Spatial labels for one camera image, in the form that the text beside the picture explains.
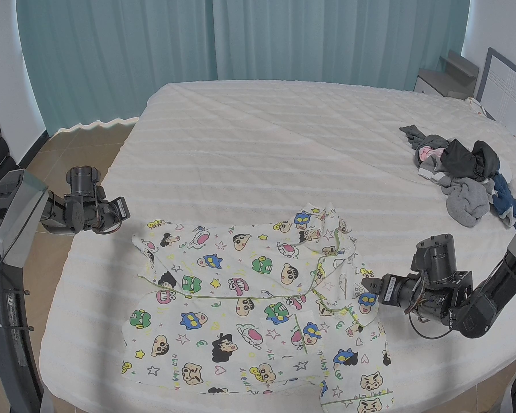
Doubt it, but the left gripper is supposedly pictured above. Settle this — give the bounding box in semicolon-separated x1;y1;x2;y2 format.
97;195;130;232

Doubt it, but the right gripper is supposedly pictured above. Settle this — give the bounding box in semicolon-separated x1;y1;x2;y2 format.
378;273;415;309

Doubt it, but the white printed pyjama top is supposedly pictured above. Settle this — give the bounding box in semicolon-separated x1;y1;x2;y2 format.
120;202;396;413

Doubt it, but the pile of clothes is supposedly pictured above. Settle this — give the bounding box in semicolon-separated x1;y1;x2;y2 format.
399;125;516;231

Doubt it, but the bed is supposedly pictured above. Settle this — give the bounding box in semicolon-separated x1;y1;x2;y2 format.
39;48;516;413

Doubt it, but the blue-green curtain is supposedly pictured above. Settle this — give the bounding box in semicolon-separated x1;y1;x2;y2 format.
16;0;471;134

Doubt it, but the white printed pillow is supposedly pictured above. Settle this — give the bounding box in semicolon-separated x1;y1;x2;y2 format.
464;97;497;121

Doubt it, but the grey bedside table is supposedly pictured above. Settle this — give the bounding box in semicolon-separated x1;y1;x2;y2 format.
415;50;480;100

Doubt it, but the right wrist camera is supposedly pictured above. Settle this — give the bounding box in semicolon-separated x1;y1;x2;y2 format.
410;252;428;279

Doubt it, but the black cable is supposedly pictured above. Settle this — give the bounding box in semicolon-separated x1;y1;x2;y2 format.
405;308;453;340

